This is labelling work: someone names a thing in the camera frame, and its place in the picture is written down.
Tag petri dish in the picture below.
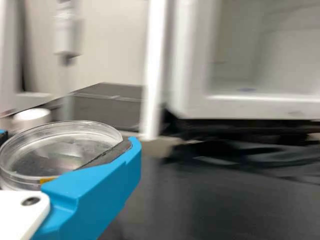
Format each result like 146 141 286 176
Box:
0 120 124 192

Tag white incubator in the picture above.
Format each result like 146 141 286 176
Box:
171 0 320 121

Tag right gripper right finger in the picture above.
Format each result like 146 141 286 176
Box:
31 136 143 240

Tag white-capped bottle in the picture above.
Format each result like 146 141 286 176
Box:
11 108 52 133

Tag pipette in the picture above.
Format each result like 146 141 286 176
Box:
53 0 84 60

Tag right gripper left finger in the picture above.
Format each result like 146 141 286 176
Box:
0 128 9 146

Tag white pipette stand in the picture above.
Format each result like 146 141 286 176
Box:
0 0 176 157

